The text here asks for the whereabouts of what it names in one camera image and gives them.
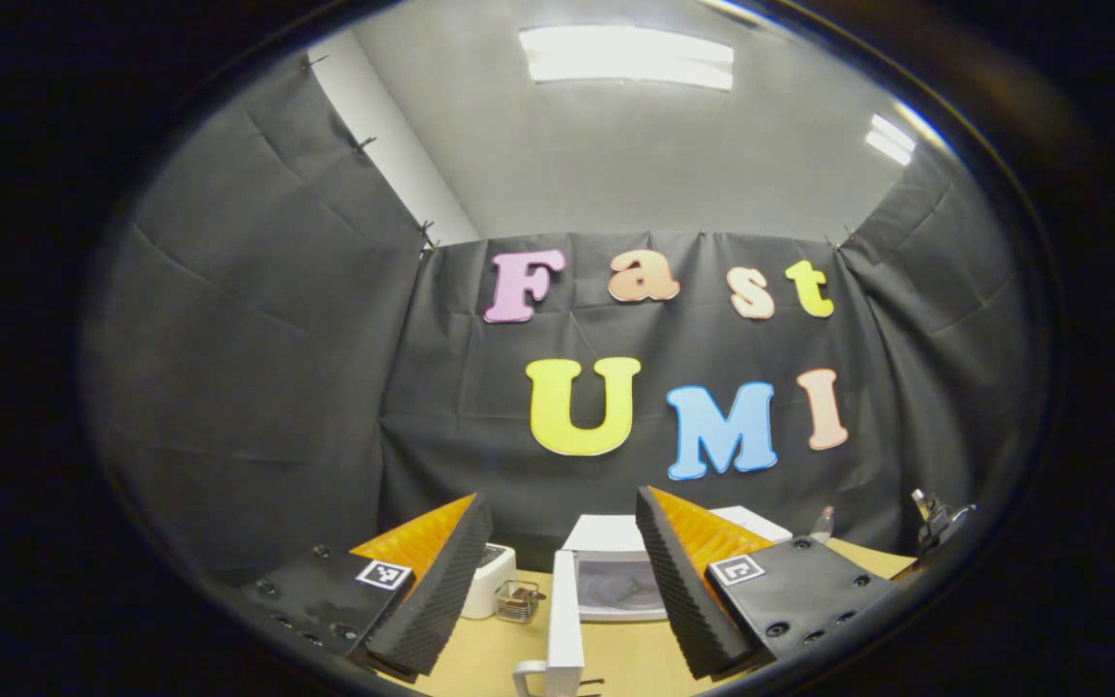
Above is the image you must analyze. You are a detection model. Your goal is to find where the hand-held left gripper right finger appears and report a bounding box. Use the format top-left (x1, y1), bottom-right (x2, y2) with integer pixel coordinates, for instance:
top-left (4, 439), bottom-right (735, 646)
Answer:
top-left (635, 485), bottom-right (899, 682)

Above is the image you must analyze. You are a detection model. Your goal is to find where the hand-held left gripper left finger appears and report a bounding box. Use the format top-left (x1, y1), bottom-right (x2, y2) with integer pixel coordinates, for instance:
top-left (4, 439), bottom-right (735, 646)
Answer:
top-left (228, 492), bottom-right (495, 679)

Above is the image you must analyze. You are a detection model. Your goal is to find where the white microwave oven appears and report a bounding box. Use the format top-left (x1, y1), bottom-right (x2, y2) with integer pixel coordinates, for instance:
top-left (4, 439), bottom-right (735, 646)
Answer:
top-left (514, 505), bottom-right (793, 697)

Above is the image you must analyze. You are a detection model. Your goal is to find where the white toaster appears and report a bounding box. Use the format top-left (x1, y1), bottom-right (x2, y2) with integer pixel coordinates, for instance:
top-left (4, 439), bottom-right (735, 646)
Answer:
top-left (461, 544), bottom-right (517, 621)

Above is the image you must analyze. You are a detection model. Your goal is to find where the small glass jar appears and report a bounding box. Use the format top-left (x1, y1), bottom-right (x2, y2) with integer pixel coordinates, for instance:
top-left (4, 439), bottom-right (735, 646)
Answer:
top-left (495, 579), bottom-right (546, 623)

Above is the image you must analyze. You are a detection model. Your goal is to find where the black backdrop cloth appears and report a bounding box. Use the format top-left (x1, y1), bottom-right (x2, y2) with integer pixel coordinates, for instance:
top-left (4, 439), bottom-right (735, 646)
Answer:
top-left (83, 53), bottom-right (1052, 582)

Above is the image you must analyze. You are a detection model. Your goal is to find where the small ceiling light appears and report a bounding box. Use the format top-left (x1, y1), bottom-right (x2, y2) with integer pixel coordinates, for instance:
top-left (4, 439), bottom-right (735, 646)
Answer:
top-left (865, 113), bottom-right (917, 166)

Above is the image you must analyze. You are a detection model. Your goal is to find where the large ceiling light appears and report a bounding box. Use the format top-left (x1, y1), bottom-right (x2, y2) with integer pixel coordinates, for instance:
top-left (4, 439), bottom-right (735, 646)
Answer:
top-left (519, 24), bottom-right (735, 91)

